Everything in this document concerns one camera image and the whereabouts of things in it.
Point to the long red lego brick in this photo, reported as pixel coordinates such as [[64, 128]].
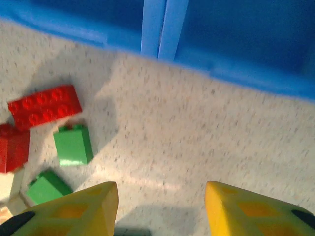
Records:
[[44, 107]]

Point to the long white lego brick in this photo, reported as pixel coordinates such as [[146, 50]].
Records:
[[14, 205]]

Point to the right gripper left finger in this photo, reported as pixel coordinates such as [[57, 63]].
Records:
[[81, 214]]

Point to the small white lego brick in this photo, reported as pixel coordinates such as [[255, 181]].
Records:
[[9, 183]]

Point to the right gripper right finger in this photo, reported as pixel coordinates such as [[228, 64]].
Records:
[[246, 216]]

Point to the short red lego brick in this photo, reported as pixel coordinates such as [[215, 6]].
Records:
[[13, 147]]

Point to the green lego brick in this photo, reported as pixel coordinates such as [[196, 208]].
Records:
[[72, 147], [46, 188]]

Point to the blue three-compartment plastic bin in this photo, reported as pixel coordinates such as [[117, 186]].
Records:
[[221, 37]]

